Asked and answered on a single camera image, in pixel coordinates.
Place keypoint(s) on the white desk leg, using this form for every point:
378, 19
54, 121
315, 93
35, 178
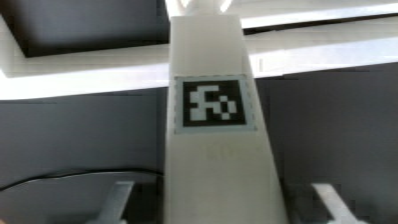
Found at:
223, 189

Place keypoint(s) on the white U-shaped obstacle fence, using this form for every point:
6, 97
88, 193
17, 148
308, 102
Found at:
95, 73

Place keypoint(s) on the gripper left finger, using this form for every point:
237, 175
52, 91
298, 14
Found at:
115, 204

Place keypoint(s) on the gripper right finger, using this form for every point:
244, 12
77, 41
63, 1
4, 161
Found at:
342, 214

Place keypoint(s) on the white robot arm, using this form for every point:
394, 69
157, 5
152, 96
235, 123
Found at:
60, 198

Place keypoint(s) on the white desk tabletop panel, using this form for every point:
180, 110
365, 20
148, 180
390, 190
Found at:
275, 12

